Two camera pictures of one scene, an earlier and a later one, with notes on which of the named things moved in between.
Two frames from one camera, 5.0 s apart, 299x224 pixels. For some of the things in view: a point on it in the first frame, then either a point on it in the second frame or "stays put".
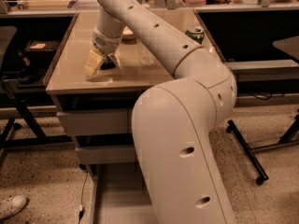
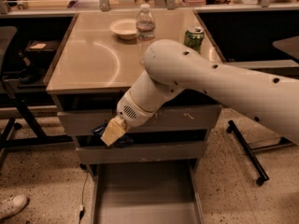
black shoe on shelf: x=28 y=74 stays put
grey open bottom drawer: x=121 y=196 stays put
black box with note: x=42 y=46 stays put
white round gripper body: x=106 y=43 to x=135 y=110
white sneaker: x=12 y=206 stays put
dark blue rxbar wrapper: x=106 y=63 to x=124 y=141
